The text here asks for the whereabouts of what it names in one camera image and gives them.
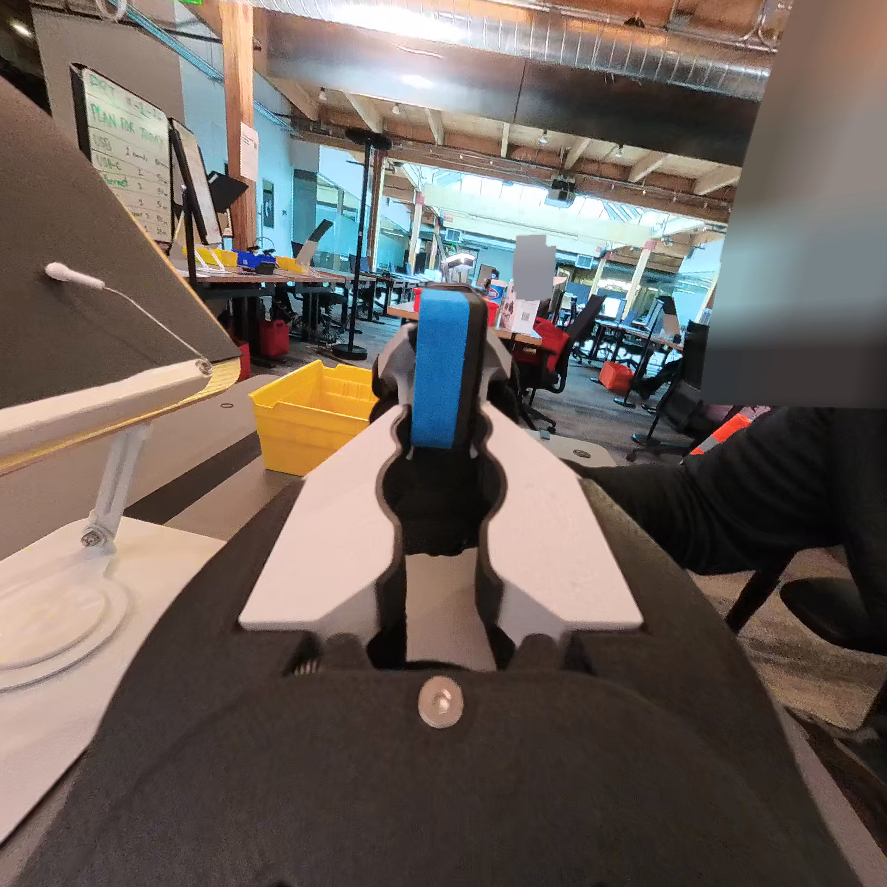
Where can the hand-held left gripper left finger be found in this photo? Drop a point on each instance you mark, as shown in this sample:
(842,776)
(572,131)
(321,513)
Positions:
(319,554)

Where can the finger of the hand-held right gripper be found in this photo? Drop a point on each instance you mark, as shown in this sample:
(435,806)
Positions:
(402,360)
(495,360)

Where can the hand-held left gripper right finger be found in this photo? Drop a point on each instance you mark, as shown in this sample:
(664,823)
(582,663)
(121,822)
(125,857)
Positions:
(561,554)

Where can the blue felt eraser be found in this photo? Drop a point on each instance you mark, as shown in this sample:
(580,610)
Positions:
(443,374)

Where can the yellow plastic bin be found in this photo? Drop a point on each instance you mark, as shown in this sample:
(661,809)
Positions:
(298,423)

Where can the person's right forearm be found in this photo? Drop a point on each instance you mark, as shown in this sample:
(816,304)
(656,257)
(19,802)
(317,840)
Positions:
(693,513)

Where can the wooden work table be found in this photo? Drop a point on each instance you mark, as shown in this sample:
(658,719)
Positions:
(398,310)

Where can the white printed box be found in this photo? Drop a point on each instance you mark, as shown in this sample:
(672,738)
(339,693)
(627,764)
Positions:
(520,315)

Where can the red chair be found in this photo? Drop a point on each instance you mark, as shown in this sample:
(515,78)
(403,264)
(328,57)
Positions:
(547,346)

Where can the red tray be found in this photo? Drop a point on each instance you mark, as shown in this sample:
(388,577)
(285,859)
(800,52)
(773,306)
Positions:
(418,305)

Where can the white wipes canister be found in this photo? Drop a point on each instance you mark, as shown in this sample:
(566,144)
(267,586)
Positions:
(495,291)

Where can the white desk lamp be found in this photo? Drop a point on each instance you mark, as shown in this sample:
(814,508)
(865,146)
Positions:
(461,263)

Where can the red floor bin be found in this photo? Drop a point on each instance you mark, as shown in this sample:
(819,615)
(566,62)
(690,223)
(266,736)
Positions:
(615,378)

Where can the black floor stand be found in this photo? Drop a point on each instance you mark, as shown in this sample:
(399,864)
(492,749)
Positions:
(360,242)

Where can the small yellow bin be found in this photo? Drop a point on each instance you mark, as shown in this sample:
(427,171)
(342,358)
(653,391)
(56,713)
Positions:
(291,263)
(208,256)

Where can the long wooden table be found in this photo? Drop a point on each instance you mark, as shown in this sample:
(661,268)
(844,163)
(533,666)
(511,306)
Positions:
(277,277)

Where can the small blue bin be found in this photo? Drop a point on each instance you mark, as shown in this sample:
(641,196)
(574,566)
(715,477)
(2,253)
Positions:
(256,261)

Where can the ceiling projector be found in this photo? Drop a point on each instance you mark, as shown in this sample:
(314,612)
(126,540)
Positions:
(561,190)

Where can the black office chair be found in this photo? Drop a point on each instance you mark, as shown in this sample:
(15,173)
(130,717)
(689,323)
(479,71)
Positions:
(682,402)

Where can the orange traffic cone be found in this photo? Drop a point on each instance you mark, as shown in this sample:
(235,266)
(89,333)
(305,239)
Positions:
(727,429)

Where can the narrow white board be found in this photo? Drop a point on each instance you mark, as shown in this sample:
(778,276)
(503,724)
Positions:
(197,187)

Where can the white stand base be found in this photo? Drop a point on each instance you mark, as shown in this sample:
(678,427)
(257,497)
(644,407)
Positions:
(69,693)

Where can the wooden board with black mat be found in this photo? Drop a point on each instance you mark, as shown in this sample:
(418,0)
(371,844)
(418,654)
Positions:
(55,332)

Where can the white sign board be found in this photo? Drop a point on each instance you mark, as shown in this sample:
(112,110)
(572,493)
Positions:
(128,145)

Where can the wooden post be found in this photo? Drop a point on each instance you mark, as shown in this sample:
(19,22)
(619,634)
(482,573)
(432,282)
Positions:
(239,83)

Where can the long silver duct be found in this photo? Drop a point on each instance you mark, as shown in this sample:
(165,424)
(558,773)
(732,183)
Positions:
(623,41)

